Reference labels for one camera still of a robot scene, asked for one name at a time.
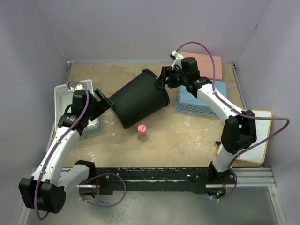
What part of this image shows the white perforated plastic basket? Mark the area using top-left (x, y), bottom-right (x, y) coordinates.
top-left (54, 79), bottom-right (94, 131)

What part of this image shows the light blue basket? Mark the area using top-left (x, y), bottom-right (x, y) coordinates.
top-left (82, 118), bottom-right (101, 135)

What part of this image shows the blue perforated plastic basket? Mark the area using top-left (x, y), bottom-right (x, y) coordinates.
top-left (175, 85), bottom-right (230, 117)

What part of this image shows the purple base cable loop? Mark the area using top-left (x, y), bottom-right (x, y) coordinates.
top-left (78, 173), bottom-right (127, 208)

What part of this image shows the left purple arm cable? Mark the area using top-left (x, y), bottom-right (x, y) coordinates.
top-left (34, 80), bottom-right (90, 220)

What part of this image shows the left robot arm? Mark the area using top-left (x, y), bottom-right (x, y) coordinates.
top-left (18, 89), bottom-right (113, 214)

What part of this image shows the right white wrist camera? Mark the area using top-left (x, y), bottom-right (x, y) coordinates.
top-left (170, 50), bottom-right (184, 70)

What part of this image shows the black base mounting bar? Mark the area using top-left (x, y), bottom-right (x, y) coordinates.
top-left (75, 160), bottom-right (237, 196)

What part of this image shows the aluminium extrusion rail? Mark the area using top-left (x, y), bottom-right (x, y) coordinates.
top-left (30, 166), bottom-right (277, 188)

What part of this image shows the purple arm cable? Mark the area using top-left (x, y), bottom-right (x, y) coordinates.
top-left (174, 42), bottom-right (291, 168)
top-left (34, 80), bottom-right (90, 220)

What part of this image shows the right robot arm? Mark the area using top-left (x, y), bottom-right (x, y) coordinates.
top-left (155, 57), bottom-right (257, 183)

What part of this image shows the yellow framed whiteboard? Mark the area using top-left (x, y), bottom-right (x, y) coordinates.
top-left (212, 108), bottom-right (271, 172)

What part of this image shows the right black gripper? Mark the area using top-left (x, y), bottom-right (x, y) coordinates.
top-left (156, 66), bottom-right (189, 89)

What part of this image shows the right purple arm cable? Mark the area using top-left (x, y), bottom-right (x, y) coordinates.
top-left (174, 42), bottom-right (291, 168)

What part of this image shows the pink perforated plastic basket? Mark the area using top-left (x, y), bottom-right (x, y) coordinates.
top-left (181, 52), bottom-right (223, 80)

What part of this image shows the pink capped small bottle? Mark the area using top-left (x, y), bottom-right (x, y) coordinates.
top-left (137, 124), bottom-right (148, 141)

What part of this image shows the large black plastic bucket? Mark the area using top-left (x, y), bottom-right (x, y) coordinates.
top-left (109, 69), bottom-right (170, 129)

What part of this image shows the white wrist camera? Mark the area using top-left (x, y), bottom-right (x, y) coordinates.
top-left (68, 84), bottom-right (85, 93)
top-left (170, 50), bottom-right (184, 70)

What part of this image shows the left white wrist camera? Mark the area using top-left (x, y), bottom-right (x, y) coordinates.
top-left (68, 84), bottom-right (85, 93)

